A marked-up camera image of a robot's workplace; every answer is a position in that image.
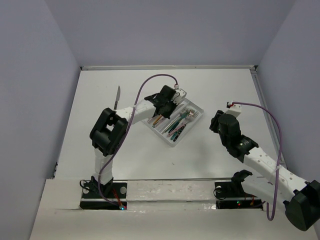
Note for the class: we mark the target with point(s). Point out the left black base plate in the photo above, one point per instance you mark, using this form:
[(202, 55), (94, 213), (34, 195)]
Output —
[(111, 197)]

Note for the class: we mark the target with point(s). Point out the teal plastic fork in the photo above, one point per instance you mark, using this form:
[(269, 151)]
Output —
[(178, 118)]

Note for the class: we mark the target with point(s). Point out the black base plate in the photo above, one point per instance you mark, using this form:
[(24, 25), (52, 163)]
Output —
[(111, 197), (230, 195)]

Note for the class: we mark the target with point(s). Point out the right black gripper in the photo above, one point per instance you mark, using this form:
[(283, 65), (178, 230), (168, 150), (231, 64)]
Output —
[(215, 121)]

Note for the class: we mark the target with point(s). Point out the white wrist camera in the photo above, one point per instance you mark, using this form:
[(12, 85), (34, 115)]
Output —
[(179, 96), (233, 109)]

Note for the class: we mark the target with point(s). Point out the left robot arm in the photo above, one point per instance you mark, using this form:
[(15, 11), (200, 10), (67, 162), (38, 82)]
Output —
[(112, 126)]

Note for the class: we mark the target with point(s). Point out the white divided cutlery tray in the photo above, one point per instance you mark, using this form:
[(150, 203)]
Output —
[(159, 128)]

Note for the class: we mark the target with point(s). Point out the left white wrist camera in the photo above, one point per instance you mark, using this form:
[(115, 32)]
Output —
[(179, 96)]

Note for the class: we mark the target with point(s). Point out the black handled silver fork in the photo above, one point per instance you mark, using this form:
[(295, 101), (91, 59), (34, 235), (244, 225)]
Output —
[(182, 125)]

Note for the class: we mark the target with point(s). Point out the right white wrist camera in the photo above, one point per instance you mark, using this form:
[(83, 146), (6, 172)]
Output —
[(233, 109)]

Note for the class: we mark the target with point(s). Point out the pink handled silver fork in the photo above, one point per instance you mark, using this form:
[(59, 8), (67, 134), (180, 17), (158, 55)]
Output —
[(180, 124)]

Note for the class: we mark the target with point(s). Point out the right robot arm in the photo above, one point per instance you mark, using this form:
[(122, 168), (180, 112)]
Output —
[(299, 198)]

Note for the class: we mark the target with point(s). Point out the all silver fork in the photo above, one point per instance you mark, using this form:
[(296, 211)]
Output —
[(185, 109)]

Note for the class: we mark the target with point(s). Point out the gold fork black handle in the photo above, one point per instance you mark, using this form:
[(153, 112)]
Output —
[(192, 114)]

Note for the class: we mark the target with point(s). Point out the teal handled silver fork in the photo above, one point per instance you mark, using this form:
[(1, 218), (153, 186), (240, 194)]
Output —
[(177, 133)]

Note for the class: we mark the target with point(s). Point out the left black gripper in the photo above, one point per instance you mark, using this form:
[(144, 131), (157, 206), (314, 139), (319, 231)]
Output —
[(174, 106)]

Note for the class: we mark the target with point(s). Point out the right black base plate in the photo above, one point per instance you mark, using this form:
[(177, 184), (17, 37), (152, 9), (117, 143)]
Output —
[(230, 195)]

